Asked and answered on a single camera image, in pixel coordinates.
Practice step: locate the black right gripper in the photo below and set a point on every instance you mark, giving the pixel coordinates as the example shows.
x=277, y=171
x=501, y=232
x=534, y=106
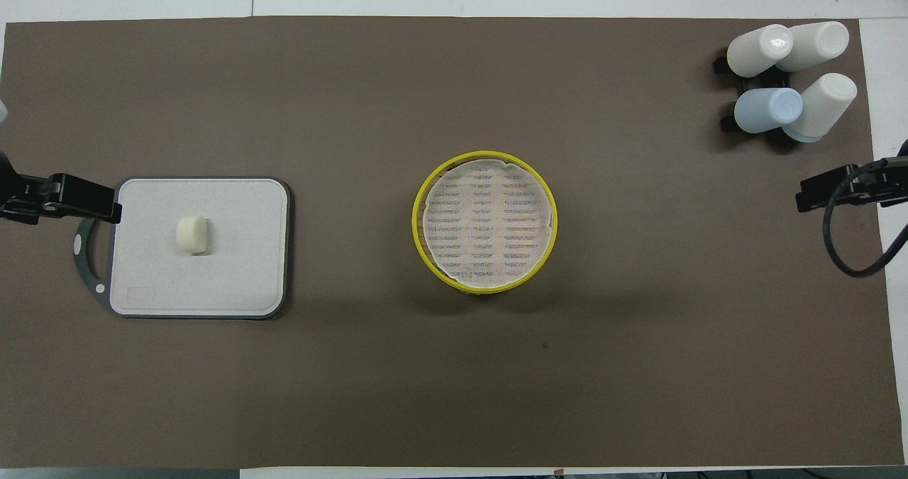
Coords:
x=895, y=184

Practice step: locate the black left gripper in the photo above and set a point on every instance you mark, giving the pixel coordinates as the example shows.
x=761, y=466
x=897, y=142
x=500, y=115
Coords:
x=25, y=191

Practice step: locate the white steamed bun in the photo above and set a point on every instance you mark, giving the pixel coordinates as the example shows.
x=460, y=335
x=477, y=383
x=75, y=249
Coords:
x=191, y=235

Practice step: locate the yellow bowl with paper liner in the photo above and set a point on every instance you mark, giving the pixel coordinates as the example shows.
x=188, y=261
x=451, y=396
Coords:
x=489, y=216

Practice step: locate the white plastic cup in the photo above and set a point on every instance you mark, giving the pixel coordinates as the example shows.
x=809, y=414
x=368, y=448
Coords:
x=816, y=45
x=755, y=52
x=823, y=106

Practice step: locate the light blue plastic cup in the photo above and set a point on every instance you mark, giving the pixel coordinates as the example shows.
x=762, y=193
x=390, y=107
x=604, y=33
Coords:
x=766, y=110

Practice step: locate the black cup rack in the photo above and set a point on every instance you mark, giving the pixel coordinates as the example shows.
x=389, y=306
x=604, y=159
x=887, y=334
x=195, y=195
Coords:
x=777, y=79

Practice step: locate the brown table mat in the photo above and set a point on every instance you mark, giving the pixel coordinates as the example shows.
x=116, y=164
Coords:
x=638, y=323

